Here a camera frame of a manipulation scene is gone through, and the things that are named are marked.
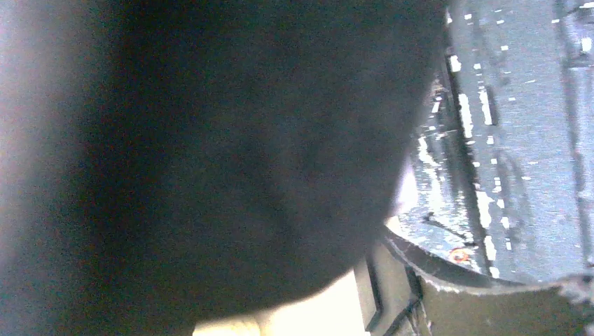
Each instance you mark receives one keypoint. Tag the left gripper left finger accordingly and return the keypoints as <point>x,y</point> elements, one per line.
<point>165,163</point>

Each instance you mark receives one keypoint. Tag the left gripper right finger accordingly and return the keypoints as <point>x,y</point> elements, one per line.
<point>457,301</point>

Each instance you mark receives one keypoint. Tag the black metal base rail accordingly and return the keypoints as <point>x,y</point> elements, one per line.
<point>503,162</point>

